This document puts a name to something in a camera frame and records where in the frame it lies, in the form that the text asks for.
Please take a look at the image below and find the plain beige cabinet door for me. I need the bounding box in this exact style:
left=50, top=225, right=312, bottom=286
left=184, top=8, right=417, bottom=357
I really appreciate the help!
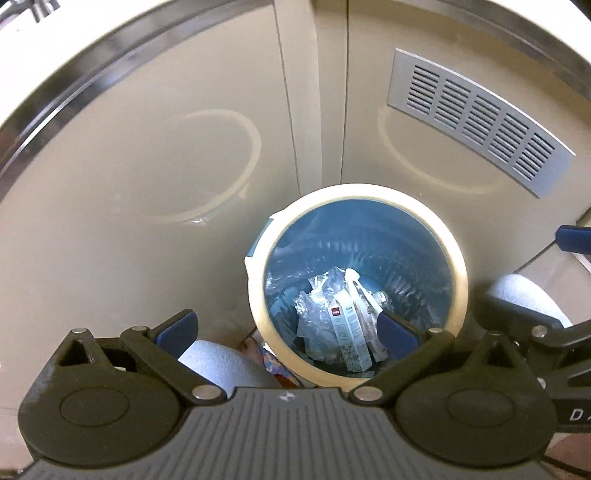
left=0, top=0, right=303, bottom=416

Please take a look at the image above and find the cream rim trash bin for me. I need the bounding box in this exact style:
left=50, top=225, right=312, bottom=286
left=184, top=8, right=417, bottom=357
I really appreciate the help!
left=244, top=183, right=470, bottom=389

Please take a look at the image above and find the white carton red label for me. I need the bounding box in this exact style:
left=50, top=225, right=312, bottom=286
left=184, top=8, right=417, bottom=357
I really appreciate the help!
left=328, top=295, right=374, bottom=373

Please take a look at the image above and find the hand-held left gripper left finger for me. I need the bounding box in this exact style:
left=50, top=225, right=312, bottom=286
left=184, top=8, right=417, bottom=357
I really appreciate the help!
left=48, top=309, right=229, bottom=407

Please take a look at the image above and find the blue trash bag liner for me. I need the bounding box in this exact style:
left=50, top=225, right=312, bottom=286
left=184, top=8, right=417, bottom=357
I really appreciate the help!
left=263, top=196, right=454, bottom=365

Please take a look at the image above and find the grey cabinet vent grille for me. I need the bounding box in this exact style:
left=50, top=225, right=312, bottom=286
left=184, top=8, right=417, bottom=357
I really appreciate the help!
left=386, top=47, right=577, bottom=199

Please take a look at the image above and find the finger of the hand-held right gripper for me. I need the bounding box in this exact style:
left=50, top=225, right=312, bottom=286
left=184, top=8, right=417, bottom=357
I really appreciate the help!
left=475, top=288, right=591, bottom=394
left=551, top=224, right=591, bottom=256

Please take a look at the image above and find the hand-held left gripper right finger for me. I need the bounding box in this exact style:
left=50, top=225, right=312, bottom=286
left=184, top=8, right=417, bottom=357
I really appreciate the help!
left=348, top=311, right=529, bottom=407

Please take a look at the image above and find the clear plastic bag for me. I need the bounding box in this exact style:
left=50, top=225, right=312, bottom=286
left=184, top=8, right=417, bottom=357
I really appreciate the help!
left=294, top=267, right=354, bottom=366

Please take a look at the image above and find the colourful printed cloth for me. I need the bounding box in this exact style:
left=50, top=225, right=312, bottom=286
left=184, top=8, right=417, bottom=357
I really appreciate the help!
left=240, top=336, right=303, bottom=386

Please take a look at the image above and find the beige cabinet door with vent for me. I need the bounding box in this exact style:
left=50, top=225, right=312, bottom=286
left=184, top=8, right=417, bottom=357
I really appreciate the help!
left=341, top=0, right=591, bottom=280

